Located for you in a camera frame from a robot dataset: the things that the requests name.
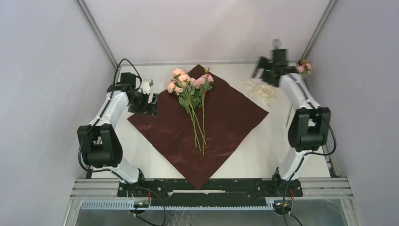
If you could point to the pink flower stem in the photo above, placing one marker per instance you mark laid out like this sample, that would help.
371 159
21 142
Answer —
305 68
203 84
188 98
181 75

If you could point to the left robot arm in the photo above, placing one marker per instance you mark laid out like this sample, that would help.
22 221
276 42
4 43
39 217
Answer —
100 149

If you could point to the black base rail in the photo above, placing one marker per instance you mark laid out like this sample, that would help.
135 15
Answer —
214 191

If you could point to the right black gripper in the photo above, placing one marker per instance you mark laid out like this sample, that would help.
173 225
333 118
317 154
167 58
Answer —
264 63

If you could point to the red wrapping paper sheet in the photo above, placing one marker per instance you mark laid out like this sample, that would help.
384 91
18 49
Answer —
229 117

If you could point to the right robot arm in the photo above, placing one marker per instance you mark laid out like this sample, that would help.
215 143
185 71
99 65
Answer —
309 127

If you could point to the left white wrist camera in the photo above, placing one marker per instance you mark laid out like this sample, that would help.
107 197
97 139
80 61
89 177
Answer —
146 86

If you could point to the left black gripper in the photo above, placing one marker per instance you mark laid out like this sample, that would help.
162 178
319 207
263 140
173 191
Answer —
147 108

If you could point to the cream ribbon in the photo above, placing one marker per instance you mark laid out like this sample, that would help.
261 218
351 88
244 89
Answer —
263 90

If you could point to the white cable duct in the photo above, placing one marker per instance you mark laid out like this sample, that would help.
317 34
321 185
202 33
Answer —
137 205

